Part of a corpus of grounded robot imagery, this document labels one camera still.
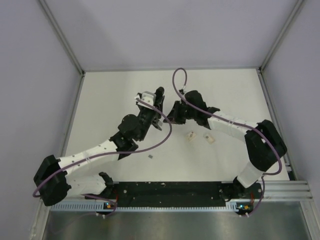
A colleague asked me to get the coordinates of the black stapler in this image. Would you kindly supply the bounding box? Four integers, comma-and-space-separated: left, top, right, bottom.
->
152, 118, 163, 131

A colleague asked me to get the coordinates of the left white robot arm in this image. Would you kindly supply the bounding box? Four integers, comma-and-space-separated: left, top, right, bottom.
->
32, 87, 165, 207

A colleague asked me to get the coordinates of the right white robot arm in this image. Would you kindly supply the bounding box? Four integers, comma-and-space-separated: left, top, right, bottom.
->
167, 90, 288, 189

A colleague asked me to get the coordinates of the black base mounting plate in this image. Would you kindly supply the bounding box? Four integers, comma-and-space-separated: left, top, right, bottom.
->
102, 181, 262, 208

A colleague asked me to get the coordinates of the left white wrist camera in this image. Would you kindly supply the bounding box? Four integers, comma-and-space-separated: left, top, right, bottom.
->
134, 91, 156, 109

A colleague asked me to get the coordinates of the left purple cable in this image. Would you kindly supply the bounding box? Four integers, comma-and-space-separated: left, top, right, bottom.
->
33, 98, 173, 217

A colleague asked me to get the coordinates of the purple cable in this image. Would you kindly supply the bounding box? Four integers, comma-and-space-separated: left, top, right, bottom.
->
33, 98, 173, 217
172, 67, 284, 217

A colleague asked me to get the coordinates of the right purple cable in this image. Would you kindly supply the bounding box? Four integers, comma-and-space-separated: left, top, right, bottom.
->
172, 67, 284, 217

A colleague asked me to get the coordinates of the grey slotted cable duct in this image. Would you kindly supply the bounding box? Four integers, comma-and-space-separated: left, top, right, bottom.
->
50, 200, 239, 213

